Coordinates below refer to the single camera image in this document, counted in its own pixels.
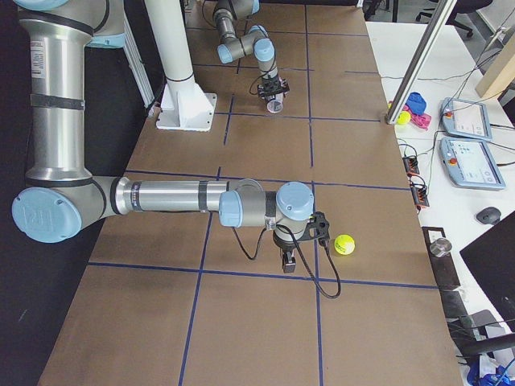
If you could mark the black camera mount wrist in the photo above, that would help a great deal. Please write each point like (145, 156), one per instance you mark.
(317, 228)

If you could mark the blue cloth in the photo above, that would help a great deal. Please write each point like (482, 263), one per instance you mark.
(416, 103)

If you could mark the orange black connector board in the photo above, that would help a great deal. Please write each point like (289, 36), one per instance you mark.
(411, 165)
(419, 194)

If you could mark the orange black connector board upper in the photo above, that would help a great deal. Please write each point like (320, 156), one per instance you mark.
(411, 165)

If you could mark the yellow tennis ball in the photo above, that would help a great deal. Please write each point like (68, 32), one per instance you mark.
(344, 244)

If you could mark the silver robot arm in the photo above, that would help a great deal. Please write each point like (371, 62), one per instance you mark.
(63, 197)
(257, 42)

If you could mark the black computer mouse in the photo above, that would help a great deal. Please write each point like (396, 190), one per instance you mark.
(489, 215)

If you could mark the silver metal cup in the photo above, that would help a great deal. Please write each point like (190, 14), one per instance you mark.
(440, 247)

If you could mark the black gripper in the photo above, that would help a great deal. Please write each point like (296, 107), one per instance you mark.
(284, 244)
(274, 86)

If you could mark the upper teach pendant tablet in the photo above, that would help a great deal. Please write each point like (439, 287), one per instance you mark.
(465, 119)

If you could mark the teach pendant tablet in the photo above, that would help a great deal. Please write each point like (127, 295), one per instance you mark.
(465, 119)
(470, 164)

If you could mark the white pedestal column base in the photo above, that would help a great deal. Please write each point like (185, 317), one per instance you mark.
(184, 106)

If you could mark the lower teach pendant tablet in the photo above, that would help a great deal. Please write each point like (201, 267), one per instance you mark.
(470, 164)

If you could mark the orange black connector board lower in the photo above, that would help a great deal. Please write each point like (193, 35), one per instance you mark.
(419, 194)

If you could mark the aluminium frame post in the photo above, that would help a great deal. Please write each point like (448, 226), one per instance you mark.
(431, 33)

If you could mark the yellow ball on desk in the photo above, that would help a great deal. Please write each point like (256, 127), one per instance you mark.
(404, 118)

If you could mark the clear tennis ball can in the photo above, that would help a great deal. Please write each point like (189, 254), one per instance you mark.
(274, 104)

